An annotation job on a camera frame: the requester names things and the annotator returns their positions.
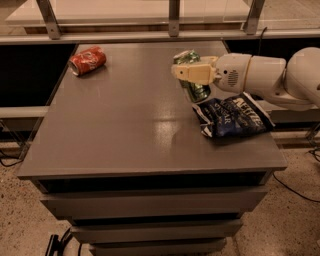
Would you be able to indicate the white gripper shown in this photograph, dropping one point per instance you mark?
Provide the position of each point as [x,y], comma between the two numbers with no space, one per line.
[231,73]

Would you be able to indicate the green soda can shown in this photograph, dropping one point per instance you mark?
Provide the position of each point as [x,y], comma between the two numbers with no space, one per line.
[195,92]

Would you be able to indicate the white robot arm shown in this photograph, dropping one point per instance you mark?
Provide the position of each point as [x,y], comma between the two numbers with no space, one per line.
[293,84]

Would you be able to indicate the red soda can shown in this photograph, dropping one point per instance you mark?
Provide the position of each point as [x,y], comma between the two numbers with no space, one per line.
[87,60]

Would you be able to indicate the blue chip bag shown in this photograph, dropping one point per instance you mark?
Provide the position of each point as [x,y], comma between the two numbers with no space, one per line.
[238,115]

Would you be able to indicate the grey drawer cabinet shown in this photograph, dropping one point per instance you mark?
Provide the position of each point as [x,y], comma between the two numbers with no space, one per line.
[120,156]

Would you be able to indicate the black device on floor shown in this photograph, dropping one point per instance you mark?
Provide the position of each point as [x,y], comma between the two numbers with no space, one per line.
[57,245]

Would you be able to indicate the metal railing frame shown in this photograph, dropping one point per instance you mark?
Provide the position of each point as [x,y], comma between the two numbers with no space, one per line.
[84,21]

